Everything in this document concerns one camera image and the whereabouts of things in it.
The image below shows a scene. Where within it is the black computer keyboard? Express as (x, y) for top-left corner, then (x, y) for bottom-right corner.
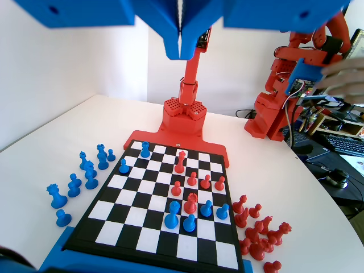
(324, 133), (364, 158)

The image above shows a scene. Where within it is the black white chessboard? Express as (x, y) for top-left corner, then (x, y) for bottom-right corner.
(62, 138), (245, 272)

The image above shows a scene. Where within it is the black camera circuit board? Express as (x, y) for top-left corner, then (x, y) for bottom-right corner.
(196, 26), (213, 53)

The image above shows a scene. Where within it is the tall blue piece back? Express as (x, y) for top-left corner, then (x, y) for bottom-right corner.
(164, 200), (180, 230)

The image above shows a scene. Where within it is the red base plate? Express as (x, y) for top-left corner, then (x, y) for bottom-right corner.
(123, 130), (228, 168)

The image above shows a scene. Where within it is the red chess king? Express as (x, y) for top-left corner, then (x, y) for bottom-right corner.
(173, 150), (187, 174)

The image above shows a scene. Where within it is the black computer mouse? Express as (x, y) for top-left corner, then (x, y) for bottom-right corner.
(325, 167), (351, 189)

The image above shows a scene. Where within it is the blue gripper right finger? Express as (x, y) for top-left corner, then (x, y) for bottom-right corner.
(180, 0), (237, 61)

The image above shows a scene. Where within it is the black laptop keyboard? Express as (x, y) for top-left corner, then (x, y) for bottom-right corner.
(283, 129), (313, 148)

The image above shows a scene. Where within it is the red leader arm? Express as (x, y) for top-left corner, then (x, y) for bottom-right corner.
(243, 11), (352, 142)

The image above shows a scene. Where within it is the red chess queen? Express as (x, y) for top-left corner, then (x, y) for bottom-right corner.
(267, 221), (293, 246)

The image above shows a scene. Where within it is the person's hand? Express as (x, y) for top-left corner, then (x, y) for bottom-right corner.
(318, 58), (364, 105)

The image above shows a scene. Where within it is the wooden desk stand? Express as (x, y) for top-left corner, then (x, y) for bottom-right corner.
(308, 106), (364, 137)

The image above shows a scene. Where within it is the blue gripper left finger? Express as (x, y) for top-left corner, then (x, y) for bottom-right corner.
(125, 0), (181, 61)

